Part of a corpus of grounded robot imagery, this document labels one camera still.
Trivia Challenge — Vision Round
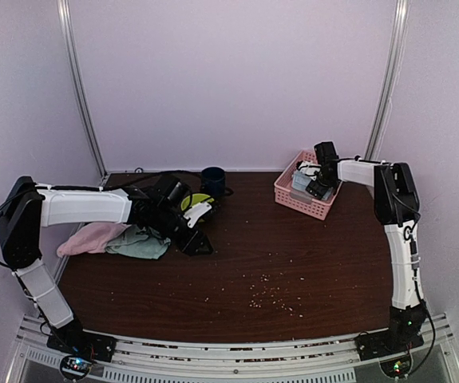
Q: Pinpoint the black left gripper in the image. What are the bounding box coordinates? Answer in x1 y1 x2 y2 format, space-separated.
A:
152 205 214 256

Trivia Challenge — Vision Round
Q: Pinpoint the light blue towel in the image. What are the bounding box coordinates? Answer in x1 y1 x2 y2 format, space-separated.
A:
291 170 316 192

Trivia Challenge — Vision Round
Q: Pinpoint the patterned blue pastel towel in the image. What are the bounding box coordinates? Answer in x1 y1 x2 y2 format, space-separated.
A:
321 188 334 201

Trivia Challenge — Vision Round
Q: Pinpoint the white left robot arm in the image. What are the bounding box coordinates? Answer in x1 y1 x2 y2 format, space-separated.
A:
0 173 215 354

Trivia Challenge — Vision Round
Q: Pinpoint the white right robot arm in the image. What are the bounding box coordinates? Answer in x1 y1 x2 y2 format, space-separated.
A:
307 141 428 353

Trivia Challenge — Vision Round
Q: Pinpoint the pink perforated plastic basket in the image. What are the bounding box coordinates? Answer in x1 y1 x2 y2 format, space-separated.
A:
274 150 341 220

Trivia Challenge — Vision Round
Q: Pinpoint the lime green bowl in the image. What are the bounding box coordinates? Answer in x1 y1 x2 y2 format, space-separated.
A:
180 192 215 211

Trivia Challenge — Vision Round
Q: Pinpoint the mint green towel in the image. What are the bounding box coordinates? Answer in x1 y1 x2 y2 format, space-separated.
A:
105 226 172 260

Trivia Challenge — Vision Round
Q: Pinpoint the dark blue mug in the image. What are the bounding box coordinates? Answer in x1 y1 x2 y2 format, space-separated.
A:
200 167 226 196

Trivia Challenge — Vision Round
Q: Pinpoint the pink towel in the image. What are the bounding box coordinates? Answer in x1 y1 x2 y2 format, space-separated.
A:
56 222 129 258

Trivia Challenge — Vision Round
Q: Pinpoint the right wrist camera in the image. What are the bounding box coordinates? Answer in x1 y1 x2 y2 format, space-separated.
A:
295 160 321 177

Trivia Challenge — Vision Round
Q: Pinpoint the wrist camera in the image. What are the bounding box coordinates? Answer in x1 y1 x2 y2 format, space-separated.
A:
183 202 212 228
295 160 321 177

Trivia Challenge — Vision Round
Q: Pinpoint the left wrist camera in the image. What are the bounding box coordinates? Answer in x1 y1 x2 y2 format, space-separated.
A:
183 202 212 228

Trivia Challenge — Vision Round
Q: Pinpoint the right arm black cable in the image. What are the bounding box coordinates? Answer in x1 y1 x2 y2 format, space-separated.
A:
388 171 437 378

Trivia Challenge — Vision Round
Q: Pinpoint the right aluminium frame post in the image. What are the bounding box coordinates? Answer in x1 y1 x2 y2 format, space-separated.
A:
364 0 410 160

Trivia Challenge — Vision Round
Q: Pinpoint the aluminium frame post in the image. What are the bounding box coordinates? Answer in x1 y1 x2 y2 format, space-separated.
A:
57 0 108 179
364 0 410 160

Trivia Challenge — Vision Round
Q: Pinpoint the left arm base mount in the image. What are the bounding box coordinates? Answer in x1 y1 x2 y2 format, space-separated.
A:
46 333 117 382

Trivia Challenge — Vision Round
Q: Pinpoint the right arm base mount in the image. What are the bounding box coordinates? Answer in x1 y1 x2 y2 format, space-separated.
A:
354 330 424 380

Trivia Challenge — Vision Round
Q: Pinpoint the aluminium front rail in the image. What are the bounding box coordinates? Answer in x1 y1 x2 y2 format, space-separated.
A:
13 314 459 383

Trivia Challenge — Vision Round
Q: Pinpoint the left aluminium frame post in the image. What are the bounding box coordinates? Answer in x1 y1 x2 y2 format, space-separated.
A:
57 0 108 179

